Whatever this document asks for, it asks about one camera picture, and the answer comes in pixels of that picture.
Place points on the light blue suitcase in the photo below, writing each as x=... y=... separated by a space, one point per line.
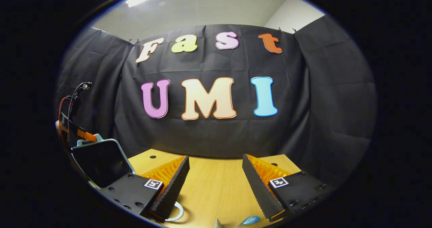
x=101 y=160

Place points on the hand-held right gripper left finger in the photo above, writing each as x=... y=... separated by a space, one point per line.
x=173 y=187

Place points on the white skin care sachet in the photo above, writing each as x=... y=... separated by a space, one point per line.
x=218 y=224

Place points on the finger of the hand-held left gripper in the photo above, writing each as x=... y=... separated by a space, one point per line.
x=71 y=125

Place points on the black backdrop cloth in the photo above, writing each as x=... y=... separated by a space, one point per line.
x=202 y=136

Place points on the clear tube with blue cap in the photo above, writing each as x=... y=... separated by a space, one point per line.
x=251 y=220

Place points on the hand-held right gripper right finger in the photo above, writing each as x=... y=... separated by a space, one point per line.
x=260 y=187

